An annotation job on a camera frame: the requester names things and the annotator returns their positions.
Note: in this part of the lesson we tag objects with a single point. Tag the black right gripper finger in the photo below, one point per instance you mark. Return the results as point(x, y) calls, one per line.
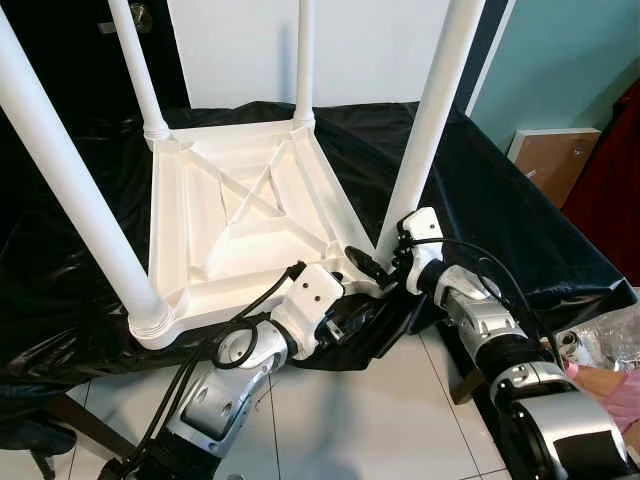
point(363, 262)

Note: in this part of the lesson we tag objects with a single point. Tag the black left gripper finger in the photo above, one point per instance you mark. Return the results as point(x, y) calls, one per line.
point(368, 310)

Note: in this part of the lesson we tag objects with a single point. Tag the white plastic table top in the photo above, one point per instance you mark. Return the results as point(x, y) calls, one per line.
point(215, 250)

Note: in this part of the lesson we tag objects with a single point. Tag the brown wooden table leg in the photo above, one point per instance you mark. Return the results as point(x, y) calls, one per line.
point(468, 380)
point(90, 428)

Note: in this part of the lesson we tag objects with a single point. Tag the black plastic table cover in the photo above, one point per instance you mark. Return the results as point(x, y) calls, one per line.
point(520, 220)

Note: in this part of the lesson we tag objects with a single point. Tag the clear plastic bag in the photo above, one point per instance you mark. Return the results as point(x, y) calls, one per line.
point(610, 330)

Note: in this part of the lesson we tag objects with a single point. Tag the dark red fabric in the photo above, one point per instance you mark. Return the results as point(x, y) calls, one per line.
point(612, 190)

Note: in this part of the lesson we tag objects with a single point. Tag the large white board panel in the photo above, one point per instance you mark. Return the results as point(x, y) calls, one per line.
point(240, 50)

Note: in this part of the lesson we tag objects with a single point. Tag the pink plastic bag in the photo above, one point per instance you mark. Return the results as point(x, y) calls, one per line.
point(620, 400)

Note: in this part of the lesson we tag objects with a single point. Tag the black chair base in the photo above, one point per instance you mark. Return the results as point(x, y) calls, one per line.
point(35, 440)

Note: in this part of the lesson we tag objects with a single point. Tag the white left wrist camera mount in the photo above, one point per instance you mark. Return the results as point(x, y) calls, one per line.
point(315, 295)

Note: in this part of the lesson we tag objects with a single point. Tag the brown board with white frame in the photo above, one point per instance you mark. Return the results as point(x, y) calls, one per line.
point(555, 165)

